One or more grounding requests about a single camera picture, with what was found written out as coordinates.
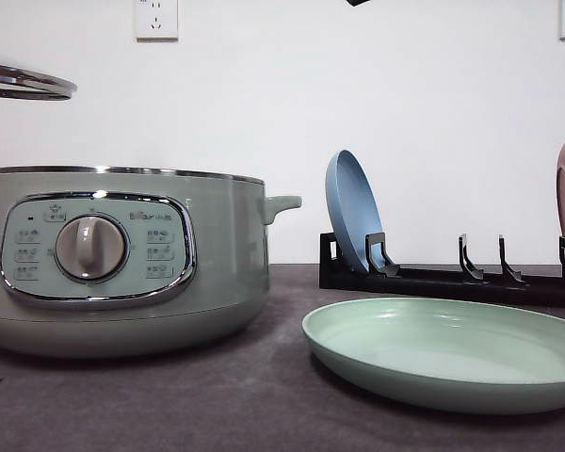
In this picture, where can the glass pot lid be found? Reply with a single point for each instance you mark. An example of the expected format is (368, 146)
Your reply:
(20, 83)

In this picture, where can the green plate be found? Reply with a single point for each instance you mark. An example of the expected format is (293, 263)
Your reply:
(432, 355)

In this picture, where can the black plate rack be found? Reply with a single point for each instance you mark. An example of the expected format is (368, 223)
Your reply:
(384, 276)

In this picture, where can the gray table mat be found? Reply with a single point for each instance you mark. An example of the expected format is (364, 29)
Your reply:
(267, 389)

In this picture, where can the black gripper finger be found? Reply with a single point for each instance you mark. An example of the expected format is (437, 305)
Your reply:
(355, 3)

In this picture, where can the blue plate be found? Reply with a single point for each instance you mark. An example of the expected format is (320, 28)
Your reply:
(355, 208)

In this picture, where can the white wall socket left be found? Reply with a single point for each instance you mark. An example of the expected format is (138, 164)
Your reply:
(156, 21)

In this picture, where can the green electric steamer pot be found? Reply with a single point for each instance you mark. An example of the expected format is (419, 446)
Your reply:
(125, 263)

